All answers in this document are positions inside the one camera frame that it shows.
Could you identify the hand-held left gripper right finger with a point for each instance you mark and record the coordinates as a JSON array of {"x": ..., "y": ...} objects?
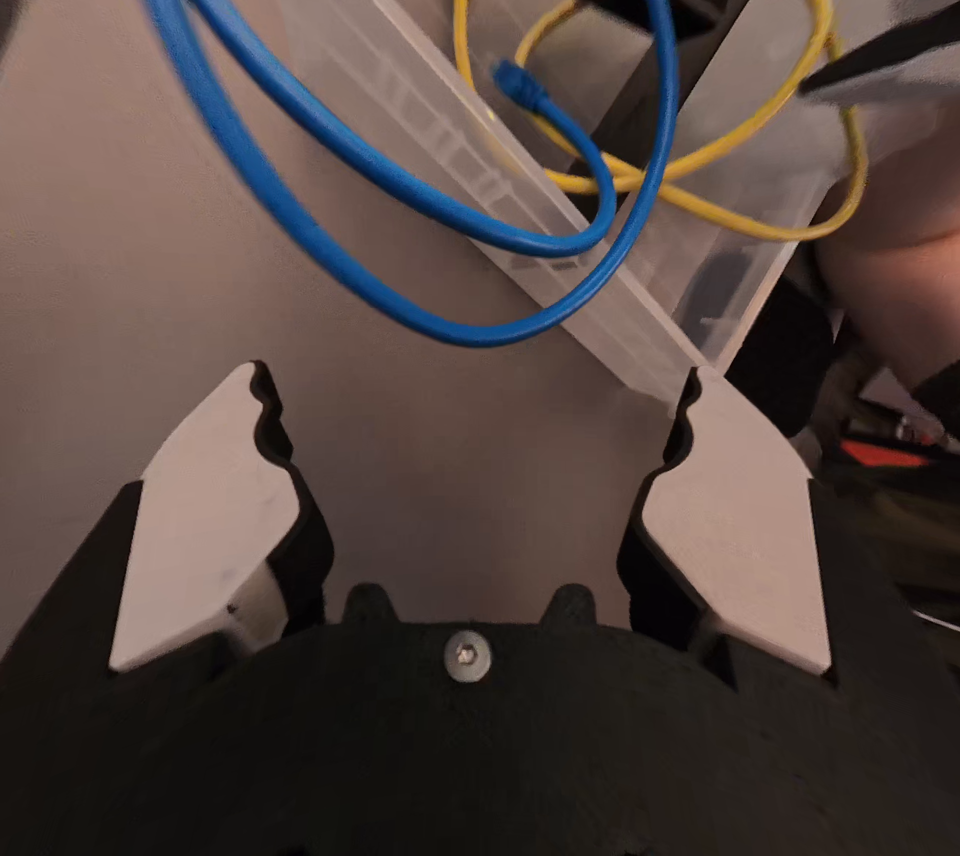
[{"x": 742, "y": 533}]

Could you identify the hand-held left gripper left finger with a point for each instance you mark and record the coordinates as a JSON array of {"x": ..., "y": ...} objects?
[{"x": 202, "y": 511}]

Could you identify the clear plastic bin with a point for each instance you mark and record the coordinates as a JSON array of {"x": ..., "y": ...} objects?
[{"x": 420, "y": 91}]

